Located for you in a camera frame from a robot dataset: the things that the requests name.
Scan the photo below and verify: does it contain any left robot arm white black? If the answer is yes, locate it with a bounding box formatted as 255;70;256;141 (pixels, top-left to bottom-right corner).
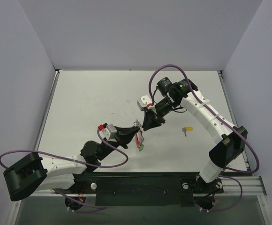
3;124;141;202

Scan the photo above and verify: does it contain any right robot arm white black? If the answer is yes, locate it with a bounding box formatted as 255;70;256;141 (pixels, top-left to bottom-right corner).
137;77;248;193

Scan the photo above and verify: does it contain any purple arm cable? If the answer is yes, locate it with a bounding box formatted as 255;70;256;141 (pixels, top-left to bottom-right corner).
0;130;129;213
149;63;260;213

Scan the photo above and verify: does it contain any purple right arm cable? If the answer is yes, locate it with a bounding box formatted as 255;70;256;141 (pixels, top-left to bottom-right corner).
149;63;260;213

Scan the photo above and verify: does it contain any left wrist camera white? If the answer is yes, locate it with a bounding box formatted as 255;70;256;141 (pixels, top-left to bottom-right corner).
98;124;117;141

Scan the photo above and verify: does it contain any key with yellow tag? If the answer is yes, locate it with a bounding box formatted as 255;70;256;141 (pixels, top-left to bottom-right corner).
182;127;193;137

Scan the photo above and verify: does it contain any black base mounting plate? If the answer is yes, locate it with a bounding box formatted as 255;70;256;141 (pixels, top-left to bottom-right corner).
51;172;225;209

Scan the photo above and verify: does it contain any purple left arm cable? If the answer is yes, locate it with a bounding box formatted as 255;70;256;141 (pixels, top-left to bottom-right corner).
0;130;129;213

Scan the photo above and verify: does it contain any keyring bunch with coloured tags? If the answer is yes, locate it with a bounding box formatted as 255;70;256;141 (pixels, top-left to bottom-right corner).
133;120;144;151

